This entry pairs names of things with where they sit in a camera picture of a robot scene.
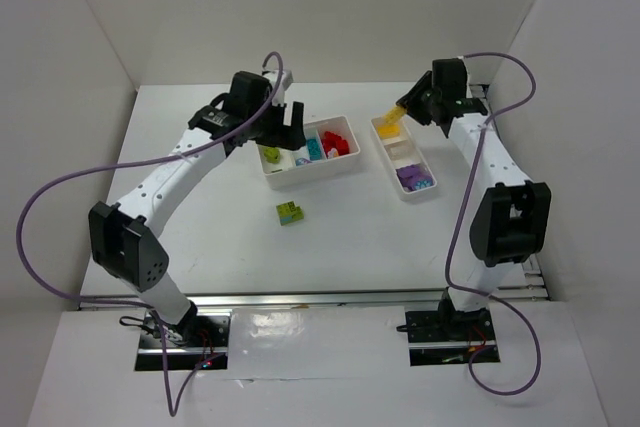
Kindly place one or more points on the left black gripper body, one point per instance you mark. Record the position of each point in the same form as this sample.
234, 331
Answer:
279, 128

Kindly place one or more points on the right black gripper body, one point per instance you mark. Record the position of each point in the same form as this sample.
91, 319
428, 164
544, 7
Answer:
417, 98

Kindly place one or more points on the small green square lego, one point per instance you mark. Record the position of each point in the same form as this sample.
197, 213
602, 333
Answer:
271, 152

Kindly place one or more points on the teal long lego brick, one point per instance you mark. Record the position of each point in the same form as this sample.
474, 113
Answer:
314, 149

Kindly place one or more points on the red lego cluster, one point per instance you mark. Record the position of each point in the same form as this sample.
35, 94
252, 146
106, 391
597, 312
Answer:
334, 145

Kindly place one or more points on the yellow lego plate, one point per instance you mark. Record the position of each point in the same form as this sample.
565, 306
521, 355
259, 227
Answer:
394, 115

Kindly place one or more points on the white small lego piece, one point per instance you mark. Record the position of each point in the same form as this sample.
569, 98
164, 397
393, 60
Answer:
398, 150

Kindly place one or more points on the purple lego brick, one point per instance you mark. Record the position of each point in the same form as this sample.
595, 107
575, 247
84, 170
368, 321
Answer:
409, 175

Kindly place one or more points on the green and teal lego stack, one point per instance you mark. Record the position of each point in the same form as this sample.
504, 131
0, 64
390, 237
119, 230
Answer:
289, 213

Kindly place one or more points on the purple flower lego piece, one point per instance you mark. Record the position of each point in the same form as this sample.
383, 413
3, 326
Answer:
420, 182

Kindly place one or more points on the yellow lego brick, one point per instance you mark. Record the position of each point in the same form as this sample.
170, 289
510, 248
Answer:
388, 131

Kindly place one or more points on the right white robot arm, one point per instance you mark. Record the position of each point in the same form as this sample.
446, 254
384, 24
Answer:
504, 213

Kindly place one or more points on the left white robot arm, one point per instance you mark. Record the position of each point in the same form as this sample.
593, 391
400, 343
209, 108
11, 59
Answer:
125, 236

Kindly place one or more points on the wide white divided tray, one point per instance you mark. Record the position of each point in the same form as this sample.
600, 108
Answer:
317, 170

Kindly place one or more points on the narrow white divided tray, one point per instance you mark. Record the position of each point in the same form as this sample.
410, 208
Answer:
391, 165

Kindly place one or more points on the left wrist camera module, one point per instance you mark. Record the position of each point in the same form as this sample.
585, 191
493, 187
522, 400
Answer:
285, 79

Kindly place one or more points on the aluminium rail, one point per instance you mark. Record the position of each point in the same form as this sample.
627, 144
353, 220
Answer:
528, 293

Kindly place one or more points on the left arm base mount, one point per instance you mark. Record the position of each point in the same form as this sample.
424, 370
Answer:
207, 342

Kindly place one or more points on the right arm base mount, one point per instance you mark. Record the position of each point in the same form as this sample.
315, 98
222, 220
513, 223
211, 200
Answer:
439, 339

